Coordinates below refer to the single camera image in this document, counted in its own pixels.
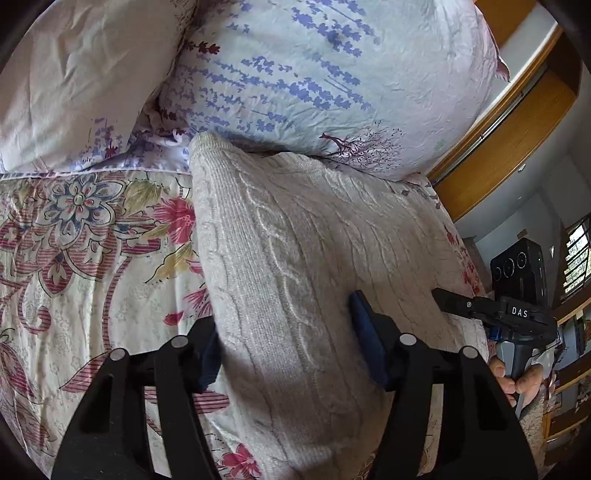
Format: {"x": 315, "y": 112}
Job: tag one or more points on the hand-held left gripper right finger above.
{"x": 369, "y": 337}

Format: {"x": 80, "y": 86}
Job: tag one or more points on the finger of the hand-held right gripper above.
{"x": 489, "y": 310}

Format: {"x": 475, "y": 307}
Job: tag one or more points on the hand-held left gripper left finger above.
{"x": 210, "y": 355}

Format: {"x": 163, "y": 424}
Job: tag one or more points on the person's right hand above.
{"x": 531, "y": 383}

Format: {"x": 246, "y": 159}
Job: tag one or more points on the barred window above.
{"x": 578, "y": 256}

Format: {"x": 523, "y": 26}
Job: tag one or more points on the wooden shelf unit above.
{"x": 570, "y": 392}

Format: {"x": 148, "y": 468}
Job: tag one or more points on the orange wooden wardrobe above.
{"x": 517, "y": 138}

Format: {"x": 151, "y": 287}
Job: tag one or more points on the red floral quilt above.
{"x": 92, "y": 277}

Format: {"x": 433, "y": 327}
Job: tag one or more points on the lavender print pillow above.
{"x": 323, "y": 78}

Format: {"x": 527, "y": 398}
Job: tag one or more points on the pink floral pillow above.
{"x": 78, "y": 69}

